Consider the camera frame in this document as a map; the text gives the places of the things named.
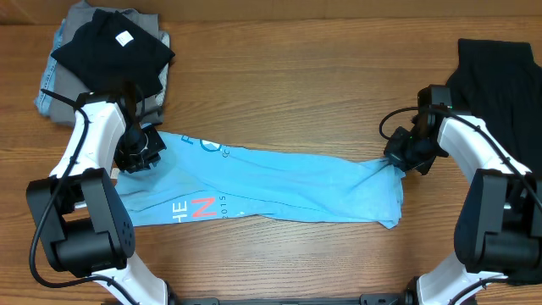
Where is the folded black shirt with tag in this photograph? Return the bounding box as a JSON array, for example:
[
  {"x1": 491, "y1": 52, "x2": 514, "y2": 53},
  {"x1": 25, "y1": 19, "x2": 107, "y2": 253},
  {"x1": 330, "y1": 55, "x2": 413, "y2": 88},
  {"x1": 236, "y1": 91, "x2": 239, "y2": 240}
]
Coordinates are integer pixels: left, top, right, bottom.
[{"x1": 52, "y1": 9, "x2": 175, "y2": 97}]

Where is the folded grey garment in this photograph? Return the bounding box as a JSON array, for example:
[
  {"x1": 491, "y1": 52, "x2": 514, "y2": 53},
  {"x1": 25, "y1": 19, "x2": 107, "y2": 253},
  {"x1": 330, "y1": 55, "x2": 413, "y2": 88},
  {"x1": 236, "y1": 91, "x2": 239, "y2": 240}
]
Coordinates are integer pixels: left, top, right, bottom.
[{"x1": 48, "y1": 1, "x2": 170, "y2": 126}]

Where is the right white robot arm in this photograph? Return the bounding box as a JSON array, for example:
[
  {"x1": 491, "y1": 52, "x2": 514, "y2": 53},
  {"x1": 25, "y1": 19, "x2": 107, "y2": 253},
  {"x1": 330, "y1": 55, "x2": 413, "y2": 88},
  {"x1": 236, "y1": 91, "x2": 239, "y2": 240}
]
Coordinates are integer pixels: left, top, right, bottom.
[{"x1": 384, "y1": 85, "x2": 541, "y2": 304}]

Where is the light blue printed t-shirt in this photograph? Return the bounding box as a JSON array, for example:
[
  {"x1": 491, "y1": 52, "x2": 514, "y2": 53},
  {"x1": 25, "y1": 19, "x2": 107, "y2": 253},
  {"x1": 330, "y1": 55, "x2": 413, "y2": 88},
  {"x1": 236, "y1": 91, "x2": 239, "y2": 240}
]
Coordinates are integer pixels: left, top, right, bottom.
[{"x1": 116, "y1": 132, "x2": 405, "y2": 229}]

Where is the black garment on right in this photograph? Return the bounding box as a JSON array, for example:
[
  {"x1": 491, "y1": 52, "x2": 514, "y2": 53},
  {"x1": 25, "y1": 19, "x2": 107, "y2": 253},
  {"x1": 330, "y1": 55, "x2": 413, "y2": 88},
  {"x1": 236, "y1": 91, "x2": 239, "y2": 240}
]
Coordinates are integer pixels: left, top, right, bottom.
[{"x1": 446, "y1": 39, "x2": 541, "y2": 285}]

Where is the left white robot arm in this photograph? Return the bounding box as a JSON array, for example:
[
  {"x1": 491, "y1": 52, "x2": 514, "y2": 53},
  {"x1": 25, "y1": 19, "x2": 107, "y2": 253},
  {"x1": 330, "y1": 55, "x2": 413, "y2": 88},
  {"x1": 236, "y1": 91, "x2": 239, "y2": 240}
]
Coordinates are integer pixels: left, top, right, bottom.
[{"x1": 26, "y1": 82, "x2": 180, "y2": 304}]

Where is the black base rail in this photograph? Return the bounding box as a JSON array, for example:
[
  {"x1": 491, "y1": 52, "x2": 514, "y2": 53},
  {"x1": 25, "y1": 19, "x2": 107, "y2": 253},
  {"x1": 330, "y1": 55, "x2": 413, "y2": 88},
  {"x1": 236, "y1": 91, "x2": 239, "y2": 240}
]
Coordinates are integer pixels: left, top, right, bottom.
[{"x1": 173, "y1": 291, "x2": 418, "y2": 305}]

